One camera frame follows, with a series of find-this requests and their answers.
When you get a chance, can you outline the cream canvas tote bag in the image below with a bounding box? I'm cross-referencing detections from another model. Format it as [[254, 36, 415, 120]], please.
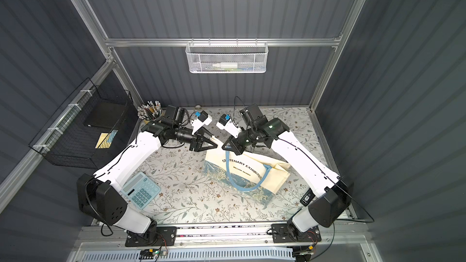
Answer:
[[203, 137, 291, 206]]

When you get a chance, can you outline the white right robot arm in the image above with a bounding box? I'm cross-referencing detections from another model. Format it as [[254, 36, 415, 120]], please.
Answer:
[[217, 104, 353, 234]]

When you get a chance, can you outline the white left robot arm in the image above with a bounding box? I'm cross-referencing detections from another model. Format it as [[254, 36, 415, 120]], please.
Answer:
[[76, 106, 217, 234]]

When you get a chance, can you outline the floral patterned table mat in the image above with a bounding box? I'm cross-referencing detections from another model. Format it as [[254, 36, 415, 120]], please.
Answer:
[[99, 107, 350, 226]]

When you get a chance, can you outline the bundle of pencils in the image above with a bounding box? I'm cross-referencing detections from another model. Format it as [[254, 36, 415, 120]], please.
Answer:
[[137, 101, 163, 121]]

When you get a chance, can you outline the white bottle in basket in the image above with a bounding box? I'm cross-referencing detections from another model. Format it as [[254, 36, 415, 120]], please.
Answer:
[[212, 62, 239, 70]]

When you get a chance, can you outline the teal desk calculator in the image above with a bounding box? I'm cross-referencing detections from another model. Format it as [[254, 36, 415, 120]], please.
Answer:
[[120, 172, 161, 210]]

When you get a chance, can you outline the black handheld scanner device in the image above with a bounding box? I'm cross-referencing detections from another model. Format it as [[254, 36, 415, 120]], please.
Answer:
[[300, 188, 315, 207]]

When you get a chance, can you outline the yellow sticky note pad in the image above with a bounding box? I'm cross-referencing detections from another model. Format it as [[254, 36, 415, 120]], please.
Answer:
[[95, 130, 118, 149]]

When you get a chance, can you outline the black notebook in basket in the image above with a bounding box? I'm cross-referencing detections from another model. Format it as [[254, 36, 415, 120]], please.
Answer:
[[83, 102, 126, 129]]

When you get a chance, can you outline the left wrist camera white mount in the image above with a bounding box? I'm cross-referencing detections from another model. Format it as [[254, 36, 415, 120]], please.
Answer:
[[191, 110, 212, 135]]

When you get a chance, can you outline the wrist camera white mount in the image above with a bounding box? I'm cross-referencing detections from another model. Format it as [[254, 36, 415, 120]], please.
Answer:
[[191, 110, 212, 135], [216, 114, 241, 138]]

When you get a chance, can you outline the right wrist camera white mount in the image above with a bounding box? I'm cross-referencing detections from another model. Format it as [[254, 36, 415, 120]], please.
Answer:
[[216, 114, 241, 138]]

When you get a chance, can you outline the white wire wall basket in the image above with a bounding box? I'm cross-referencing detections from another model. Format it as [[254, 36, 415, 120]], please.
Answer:
[[185, 42, 269, 74]]

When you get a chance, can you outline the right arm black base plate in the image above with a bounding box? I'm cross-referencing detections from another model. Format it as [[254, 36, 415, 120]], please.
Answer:
[[266, 223, 322, 245]]

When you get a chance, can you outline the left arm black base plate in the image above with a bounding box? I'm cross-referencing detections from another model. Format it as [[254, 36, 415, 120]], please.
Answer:
[[125, 226, 178, 247]]

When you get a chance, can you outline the black wire side basket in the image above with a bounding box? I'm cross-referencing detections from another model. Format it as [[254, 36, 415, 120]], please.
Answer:
[[29, 74, 138, 169]]

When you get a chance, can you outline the white perforated cable duct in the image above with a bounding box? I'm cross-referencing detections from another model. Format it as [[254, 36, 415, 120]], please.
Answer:
[[79, 247, 296, 262]]

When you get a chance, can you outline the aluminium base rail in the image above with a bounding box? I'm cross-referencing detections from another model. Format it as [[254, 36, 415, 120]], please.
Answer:
[[72, 221, 374, 252]]

